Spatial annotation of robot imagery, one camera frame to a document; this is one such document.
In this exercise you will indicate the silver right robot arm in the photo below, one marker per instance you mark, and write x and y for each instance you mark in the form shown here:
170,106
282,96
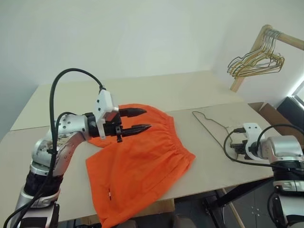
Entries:
282,147

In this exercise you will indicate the light wooden floor frame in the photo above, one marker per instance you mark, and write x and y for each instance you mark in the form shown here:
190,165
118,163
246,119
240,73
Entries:
234,210

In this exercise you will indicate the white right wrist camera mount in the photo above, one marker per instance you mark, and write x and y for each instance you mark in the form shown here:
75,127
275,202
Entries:
251,129

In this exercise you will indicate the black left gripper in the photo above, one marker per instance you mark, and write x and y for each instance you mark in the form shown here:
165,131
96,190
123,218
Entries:
111,128

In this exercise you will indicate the orange shorts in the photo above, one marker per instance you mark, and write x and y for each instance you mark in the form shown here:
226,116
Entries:
142,161

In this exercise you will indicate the dark rounded shape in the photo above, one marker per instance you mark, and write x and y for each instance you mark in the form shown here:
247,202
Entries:
180,222

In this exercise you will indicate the black cushioned chair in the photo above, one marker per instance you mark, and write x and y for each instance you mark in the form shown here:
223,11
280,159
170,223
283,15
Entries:
292,107

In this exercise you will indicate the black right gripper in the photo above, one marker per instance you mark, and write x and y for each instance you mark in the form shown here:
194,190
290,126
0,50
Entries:
240,148

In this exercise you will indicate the black metal table leg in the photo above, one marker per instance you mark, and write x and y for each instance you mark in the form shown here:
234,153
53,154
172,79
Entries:
237,194

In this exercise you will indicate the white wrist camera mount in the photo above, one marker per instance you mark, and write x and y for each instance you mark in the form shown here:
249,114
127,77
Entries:
251,129
104,99

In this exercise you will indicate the wooden clothes rack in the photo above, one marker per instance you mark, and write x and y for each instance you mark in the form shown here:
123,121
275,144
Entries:
292,40

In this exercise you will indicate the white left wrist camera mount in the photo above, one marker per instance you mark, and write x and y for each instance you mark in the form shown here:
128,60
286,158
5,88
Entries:
104,99

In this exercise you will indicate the white window frame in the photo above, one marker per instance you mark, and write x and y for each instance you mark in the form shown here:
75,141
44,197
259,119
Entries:
299,88

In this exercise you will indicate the brown cardboard box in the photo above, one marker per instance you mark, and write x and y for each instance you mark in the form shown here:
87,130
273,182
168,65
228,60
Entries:
268,111

